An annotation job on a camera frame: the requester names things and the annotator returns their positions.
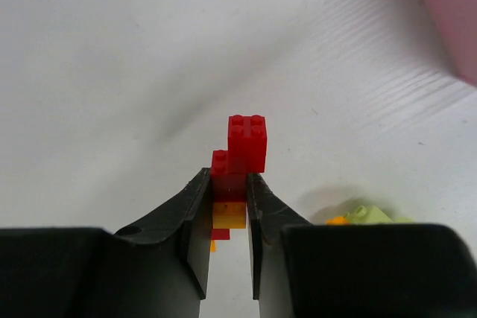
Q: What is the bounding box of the pink container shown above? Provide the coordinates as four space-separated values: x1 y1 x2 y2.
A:
424 0 476 85

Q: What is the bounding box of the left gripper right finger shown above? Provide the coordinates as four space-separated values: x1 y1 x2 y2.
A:
247 174 476 317

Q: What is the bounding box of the orange lego brick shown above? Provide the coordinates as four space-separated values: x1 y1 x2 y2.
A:
210 202 247 252

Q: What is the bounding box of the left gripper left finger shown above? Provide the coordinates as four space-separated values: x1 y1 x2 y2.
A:
1 168 212 317

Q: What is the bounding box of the red lego stack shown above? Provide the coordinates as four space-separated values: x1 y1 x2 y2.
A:
209 113 268 241

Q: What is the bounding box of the green yellow lego assembly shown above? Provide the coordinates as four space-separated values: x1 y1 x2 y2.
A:
326 206 412 225

